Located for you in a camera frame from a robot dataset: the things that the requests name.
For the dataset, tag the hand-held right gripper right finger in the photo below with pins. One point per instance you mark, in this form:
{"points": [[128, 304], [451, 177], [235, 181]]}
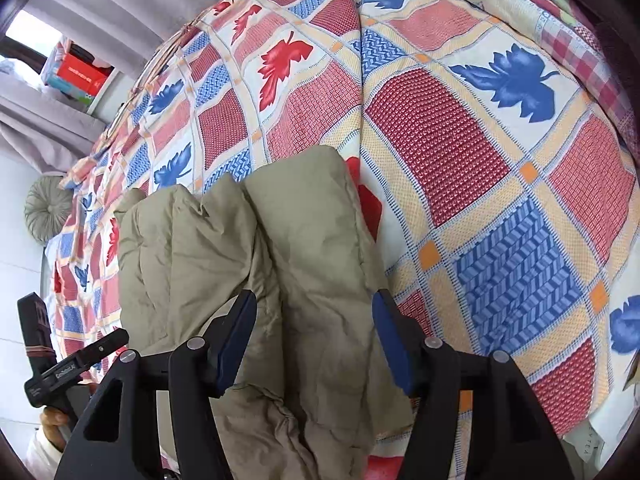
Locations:
{"points": [[392, 345]]}

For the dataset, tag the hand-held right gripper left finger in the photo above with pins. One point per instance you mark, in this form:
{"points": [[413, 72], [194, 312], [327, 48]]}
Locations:
{"points": [[235, 345]]}

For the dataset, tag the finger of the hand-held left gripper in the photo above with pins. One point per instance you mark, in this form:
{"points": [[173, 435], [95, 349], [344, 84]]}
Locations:
{"points": [[107, 342]]}

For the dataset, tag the khaki puffer jacket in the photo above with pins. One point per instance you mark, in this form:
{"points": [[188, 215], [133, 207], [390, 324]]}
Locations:
{"points": [[300, 260]]}

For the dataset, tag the person's left forearm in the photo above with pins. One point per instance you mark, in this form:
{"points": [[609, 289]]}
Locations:
{"points": [[42, 457]]}

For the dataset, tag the person's left hand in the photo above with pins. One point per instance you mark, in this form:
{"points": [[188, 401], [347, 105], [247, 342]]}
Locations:
{"points": [[54, 427]]}

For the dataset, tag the grey round tufted cushion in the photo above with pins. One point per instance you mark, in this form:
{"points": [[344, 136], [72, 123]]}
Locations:
{"points": [[47, 210]]}

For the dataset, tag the leaf print patchwork quilt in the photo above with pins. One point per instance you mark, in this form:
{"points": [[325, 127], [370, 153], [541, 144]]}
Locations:
{"points": [[450, 135]]}

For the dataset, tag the white plastic bag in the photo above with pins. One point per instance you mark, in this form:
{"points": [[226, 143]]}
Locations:
{"points": [[585, 450]]}

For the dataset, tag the light blue cardboard box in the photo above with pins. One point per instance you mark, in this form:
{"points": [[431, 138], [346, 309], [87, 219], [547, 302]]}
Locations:
{"points": [[67, 91]]}

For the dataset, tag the red cardboard box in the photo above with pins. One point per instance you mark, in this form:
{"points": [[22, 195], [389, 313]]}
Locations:
{"points": [[82, 74]]}

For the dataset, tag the grey curtain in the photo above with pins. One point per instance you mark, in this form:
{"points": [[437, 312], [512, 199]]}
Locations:
{"points": [[125, 5]]}

